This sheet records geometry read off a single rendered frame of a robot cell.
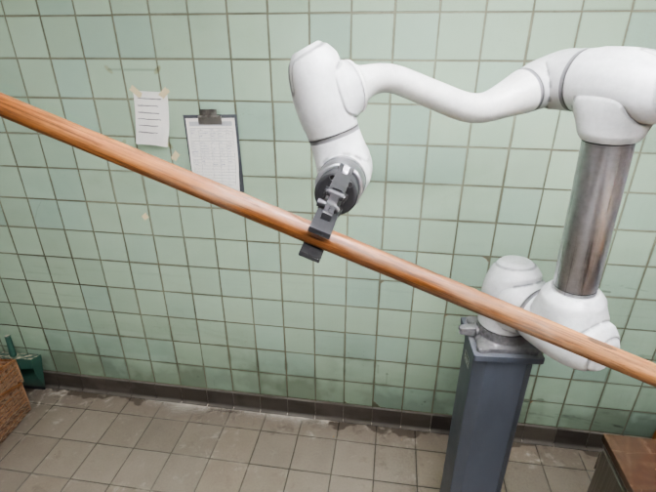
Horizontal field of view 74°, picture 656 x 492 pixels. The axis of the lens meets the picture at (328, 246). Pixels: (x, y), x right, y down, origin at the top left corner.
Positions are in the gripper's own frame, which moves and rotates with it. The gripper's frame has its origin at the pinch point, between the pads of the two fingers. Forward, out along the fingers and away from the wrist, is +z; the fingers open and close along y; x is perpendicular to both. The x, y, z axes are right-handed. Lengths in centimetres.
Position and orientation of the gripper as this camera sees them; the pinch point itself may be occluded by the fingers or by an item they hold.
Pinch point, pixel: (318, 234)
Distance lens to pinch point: 59.7
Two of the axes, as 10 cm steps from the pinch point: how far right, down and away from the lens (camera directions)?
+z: -1.5, 4.2, -8.9
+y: -3.5, 8.2, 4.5
